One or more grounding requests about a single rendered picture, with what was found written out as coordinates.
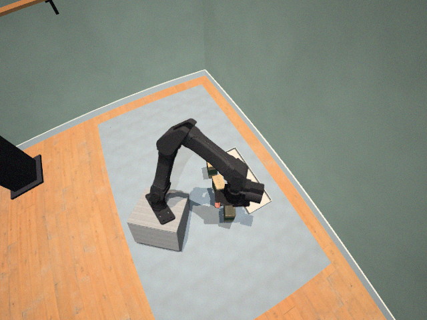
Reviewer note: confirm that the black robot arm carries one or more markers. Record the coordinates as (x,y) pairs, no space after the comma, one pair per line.
(233,169)

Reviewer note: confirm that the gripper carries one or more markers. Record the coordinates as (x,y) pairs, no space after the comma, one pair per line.
(221,200)

